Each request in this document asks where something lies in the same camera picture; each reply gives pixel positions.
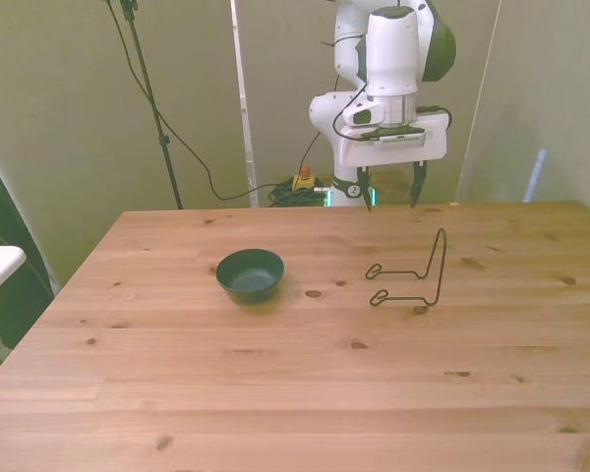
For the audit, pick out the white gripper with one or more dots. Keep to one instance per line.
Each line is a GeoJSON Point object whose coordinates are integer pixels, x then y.
{"type": "Point", "coordinates": [398, 150]}

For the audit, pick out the dark green bowl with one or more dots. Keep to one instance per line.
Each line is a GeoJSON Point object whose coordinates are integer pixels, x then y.
{"type": "Point", "coordinates": [250, 277]}

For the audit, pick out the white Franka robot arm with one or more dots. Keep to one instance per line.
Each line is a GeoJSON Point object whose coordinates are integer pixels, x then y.
{"type": "Point", "coordinates": [391, 54]}

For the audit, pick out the yellow emergency stop button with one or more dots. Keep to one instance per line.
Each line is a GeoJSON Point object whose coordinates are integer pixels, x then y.
{"type": "Point", "coordinates": [304, 179]}

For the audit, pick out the white vertical rail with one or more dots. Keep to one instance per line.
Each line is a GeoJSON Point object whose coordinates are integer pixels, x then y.
{"type": "Point", "coordinates": [243, 98]}

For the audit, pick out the black camera stand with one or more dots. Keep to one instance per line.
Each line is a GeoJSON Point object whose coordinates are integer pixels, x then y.
{"type": "Point", "coordinates": [150, 98]}

